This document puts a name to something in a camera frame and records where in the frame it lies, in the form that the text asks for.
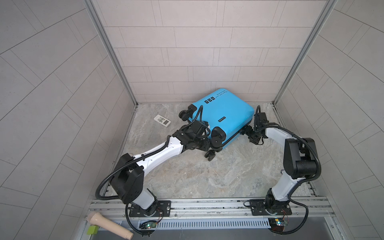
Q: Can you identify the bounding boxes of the blue suitcase with black lining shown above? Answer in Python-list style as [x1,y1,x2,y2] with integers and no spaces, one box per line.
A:
[179,89,255,161]

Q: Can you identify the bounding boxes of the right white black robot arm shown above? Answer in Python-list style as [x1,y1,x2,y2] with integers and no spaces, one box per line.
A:
[243,108,321,216]

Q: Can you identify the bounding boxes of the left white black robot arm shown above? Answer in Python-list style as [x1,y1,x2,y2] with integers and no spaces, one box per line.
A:
[95,120,211,216]

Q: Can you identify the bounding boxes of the white remote control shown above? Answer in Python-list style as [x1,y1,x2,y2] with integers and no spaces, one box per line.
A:
[154,115,171,127]

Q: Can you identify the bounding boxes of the right circuit board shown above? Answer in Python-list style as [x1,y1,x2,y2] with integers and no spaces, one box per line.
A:
[268,218,289,233]

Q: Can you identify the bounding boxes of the circuit board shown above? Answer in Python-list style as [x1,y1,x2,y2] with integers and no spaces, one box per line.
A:
[140,221,158,230]
[268,218,289,233]

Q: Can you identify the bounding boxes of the left circuit board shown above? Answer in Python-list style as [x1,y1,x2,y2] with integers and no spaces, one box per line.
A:
[140,221,158,230]

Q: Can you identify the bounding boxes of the green block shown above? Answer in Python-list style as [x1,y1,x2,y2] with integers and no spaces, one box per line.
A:
[87,225,100,235]

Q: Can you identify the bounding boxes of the aluminium mounting rail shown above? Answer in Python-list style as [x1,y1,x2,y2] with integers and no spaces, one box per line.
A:
[86,197,336,220]

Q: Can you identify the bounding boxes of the beige cylinder handle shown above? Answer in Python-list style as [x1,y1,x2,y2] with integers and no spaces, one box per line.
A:
[87,212,134,240]

